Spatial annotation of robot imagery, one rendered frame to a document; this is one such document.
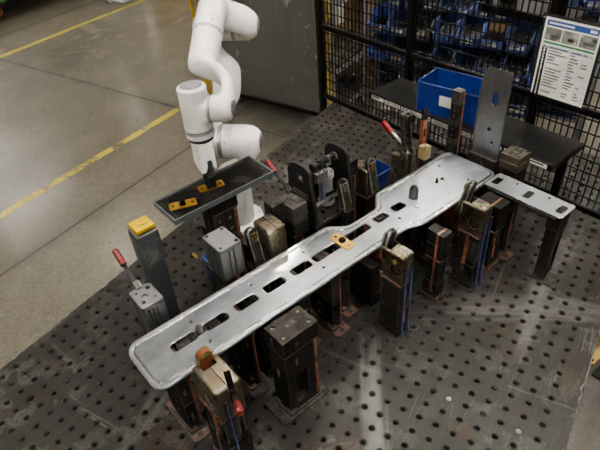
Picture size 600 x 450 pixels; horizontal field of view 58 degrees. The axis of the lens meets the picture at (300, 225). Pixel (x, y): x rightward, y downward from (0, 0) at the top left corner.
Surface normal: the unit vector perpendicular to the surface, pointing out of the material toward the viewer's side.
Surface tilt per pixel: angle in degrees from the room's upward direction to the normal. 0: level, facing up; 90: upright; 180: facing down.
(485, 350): 0
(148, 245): 90
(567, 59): 90
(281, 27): 90
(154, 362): 0
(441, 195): 0
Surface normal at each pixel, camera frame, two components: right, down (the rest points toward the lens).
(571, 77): -0.76, 0.44
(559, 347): -0.07, -0.78
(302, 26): -0.54, 0.56
